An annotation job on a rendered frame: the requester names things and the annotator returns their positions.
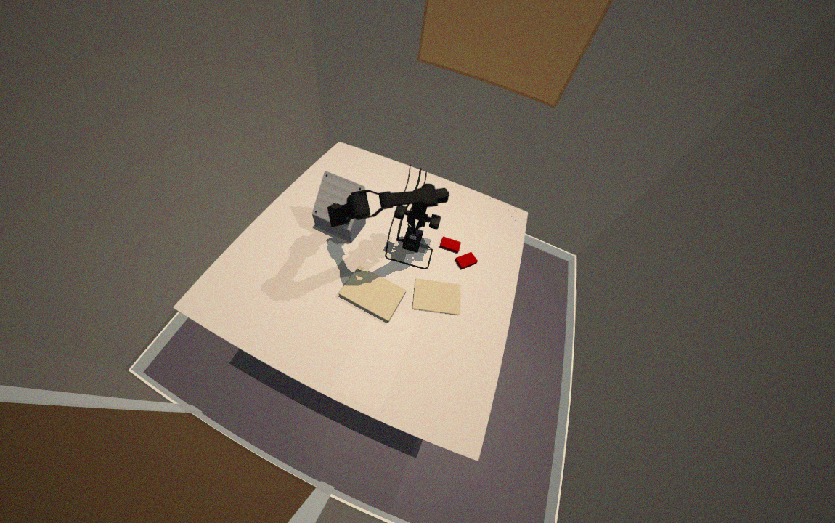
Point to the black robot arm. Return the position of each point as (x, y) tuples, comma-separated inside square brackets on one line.
[(358, 207)]

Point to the red flat rectangular block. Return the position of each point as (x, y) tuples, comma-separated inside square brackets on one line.
[(450, 244), (466, 260)]

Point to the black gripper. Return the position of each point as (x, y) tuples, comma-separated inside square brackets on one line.
[(419, 214)]

